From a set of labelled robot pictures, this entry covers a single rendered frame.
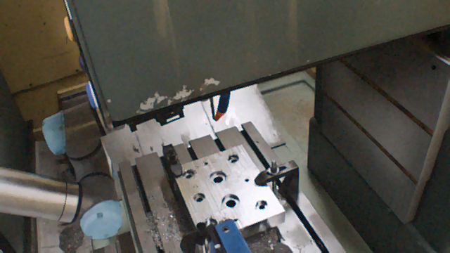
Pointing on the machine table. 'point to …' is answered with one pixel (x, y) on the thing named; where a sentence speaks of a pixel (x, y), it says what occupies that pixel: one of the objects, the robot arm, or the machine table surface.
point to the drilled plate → (196, 211)
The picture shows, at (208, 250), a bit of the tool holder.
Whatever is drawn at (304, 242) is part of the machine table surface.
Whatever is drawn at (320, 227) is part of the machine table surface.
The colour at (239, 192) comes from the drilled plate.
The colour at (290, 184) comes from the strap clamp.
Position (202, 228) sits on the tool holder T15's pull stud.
